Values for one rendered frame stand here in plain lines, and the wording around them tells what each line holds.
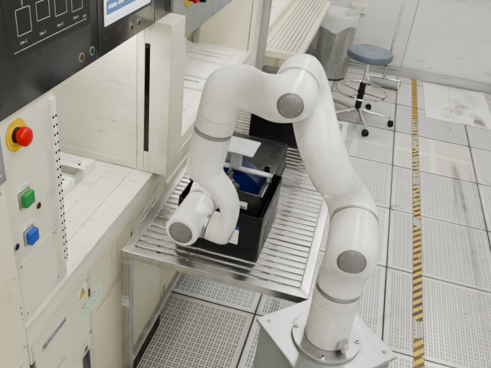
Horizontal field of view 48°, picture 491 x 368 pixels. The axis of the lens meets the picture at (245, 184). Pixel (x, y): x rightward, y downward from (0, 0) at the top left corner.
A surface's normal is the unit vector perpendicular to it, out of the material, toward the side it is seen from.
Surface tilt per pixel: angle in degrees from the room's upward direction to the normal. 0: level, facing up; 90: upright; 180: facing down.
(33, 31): 90
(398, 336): 0
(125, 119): 90
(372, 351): 0
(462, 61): 90
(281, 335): 0
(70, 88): 90
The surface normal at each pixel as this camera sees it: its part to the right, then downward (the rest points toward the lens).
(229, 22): -0.25, 0.49
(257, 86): -0.81, 0.00
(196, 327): 0.11, -0.84
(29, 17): 0.96, 0.22
